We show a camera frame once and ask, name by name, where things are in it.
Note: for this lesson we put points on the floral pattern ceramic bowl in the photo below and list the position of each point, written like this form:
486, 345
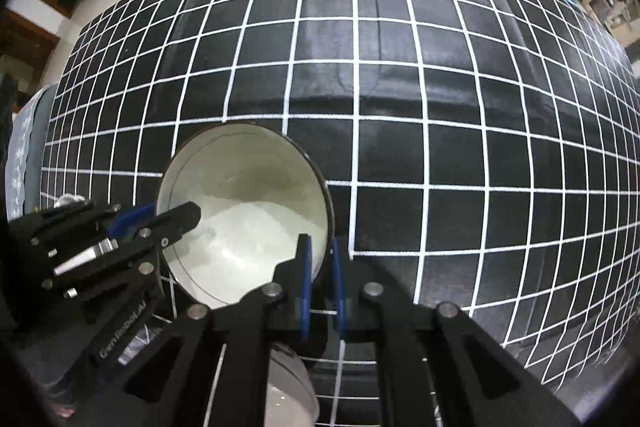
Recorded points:
240, 187

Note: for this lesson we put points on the dark wooden furniture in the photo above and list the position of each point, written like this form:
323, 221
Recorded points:
35, 12

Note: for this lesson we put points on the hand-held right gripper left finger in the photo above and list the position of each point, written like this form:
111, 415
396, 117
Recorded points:
306, 267

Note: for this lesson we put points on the black white checked tablecloth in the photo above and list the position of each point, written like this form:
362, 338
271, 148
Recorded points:
450, 132

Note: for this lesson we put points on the plain white bowl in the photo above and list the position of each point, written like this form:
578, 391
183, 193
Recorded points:
290, 387

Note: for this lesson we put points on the grey patterned cloth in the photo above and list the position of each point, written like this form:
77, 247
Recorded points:
25, 147

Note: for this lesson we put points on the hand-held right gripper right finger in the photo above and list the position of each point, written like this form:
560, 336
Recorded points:
340, 279

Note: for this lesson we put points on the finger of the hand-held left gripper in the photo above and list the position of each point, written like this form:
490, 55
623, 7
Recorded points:
131, 219
175, 219

